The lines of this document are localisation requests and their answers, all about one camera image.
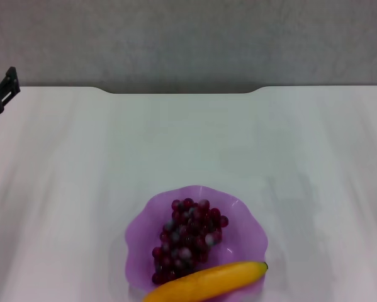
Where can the dark red grape bunch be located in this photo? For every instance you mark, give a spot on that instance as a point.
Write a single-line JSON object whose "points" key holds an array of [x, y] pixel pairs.
{"points": [[188, 236]]}

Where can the yellow banana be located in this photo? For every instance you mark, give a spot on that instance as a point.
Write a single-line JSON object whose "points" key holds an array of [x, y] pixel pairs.
{"points": [[207, 283]]}

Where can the purple translucent wavy bowl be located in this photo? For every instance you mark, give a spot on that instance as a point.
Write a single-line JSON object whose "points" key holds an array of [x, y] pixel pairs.
{"points": [[241, 229]]}

